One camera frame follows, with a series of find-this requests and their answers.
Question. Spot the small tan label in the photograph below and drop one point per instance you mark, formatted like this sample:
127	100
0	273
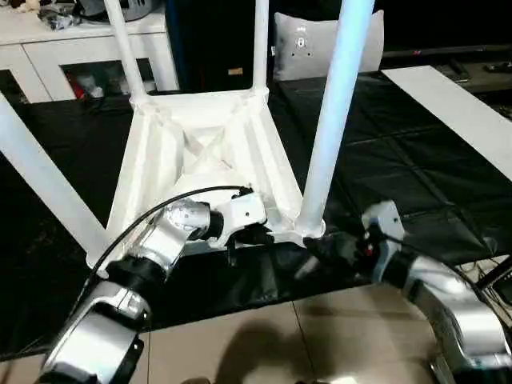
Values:
234	71

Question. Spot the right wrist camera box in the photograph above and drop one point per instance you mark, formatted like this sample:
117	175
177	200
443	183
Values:
382	220

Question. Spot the black sofa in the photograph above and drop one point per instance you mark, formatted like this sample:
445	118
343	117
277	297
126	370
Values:
216	40

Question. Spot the grey cushion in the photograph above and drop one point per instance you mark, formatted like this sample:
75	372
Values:
300	48

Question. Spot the white glass-door cabinet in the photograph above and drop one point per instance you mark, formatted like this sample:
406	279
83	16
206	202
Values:
48	56

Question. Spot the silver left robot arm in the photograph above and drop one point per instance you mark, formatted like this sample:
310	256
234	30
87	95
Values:
180	228

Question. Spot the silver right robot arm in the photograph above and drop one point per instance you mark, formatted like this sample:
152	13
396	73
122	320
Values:
456	304

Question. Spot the black work mat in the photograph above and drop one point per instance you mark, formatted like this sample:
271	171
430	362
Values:
400	160

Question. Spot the white flat board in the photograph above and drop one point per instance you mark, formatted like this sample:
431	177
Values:
464	112

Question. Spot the white plastic table top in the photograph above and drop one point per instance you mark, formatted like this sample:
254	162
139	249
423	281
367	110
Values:
200	128

